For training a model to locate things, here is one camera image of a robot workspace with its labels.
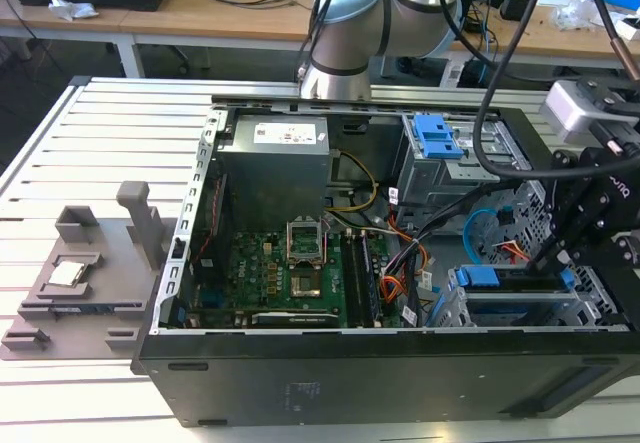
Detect CPU socket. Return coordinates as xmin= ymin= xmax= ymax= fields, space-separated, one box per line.
xmin=290 ymin=270 xmax=324 ymax=300

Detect metal socket cover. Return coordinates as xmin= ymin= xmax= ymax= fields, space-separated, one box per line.
xmin=285 ymin=218 xmax=327 ymax=269

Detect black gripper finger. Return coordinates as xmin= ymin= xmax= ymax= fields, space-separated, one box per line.
xmin=526 ymin=148 xmax=602 ymax=275
xmin=556 ymin=231 xmax=640 ymax=277

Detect silver CPU chip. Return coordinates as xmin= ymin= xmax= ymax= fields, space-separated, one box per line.
xmin=49 ymin=261 xmax=84 ymax=287

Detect metal drive cage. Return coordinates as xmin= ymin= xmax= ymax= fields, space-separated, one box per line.
xmin=393 ymin=111 xmax=532 ymax=207

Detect red orange disk power wire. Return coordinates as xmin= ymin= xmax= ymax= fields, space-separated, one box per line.
xmin=491 ymin=240 xmax=537 ymax=266

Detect green motherboard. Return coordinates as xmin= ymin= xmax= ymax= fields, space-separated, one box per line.
xmin=189 ymin=227 xmax=417 ymax=329

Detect blue disk data wire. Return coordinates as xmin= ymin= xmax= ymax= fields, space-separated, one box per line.
xmin=462 ymin=205 xmax=516 ymax=266

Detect grey power supply unit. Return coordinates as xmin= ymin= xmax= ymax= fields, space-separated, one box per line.
xmin=216 ymin=115 xmax=335 ymax=217

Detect black sleeved cable bundle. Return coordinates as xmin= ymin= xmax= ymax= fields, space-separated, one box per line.
xmin=394 ymin=182 xmax=521 ymax=314

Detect thin red wire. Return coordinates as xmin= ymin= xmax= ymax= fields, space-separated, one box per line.
xmin=191 ymin=176 xmax=225 ymax=265

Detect yellow power wires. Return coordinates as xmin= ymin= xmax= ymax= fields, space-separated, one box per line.
xmin=328 ymin=150 xmax=379 ymax=213

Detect grey parts rack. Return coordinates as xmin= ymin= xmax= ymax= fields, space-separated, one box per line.
xmin=0 ymin=181 xmax=180 ymax=362

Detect blue empty disk carrier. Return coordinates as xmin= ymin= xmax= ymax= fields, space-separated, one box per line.
xmin=414 ymin=113 xmax=463 ymax=161

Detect black RAM stick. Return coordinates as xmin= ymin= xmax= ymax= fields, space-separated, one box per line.
xmin=360 ymin=231 xmax=385 ymax=327

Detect wooden desk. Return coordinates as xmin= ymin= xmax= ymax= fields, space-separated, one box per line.
xmin=0 ymin=0 xmax=640 ymax=80

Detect crumpled white paper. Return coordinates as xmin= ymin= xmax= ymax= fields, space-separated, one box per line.
xmin=47 ymin=0 xmax=100 ymax=20

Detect thick black gripper cable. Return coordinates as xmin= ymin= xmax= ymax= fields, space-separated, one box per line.
xmin=439 ymin=0 xmax=556 ymax=183

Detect orange wire bundle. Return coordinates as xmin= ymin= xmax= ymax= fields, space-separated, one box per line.
xmin=378 ymin=232 xmax=429 ymax=305

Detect small black device box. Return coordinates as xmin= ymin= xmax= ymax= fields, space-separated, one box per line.
xmin=499 ymin=0 xmax=532 ymax=21

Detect hanging blue cable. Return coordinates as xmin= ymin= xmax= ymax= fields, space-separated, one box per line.
xmin=476 ymin=25 xmax=499 ymax=86

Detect hard disk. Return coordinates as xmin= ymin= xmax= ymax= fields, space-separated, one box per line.
xmin=432 ymin=264 xmax=575 ymax=322

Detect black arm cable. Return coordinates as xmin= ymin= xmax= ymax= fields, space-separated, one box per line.
xmin=295 ymin=0 xmax=346 ymax=82

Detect metal disk bay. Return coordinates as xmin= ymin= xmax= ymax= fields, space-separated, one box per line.
xmin=430 ymin=262 xmax=627 ymax=330

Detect clear plastic bag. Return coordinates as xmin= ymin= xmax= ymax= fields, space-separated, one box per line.
xmin=549 ymin=0 xmax=609 ymax=32

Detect black graphics card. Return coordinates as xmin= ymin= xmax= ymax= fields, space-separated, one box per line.
xmin=249 ymin=310 xmax=342 ymax=329

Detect black open PC case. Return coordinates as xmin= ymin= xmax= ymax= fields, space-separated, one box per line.
xmin=130 ymin=93 xmax=640 ymax=429

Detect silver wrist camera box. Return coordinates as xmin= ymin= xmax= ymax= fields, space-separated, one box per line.
xmin=538 ymin=79 xmax=640 ymax=145

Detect black cable with copper end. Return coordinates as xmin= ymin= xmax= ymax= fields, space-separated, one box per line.
xmin=578 ymin=0 xmax=640 ymax=82

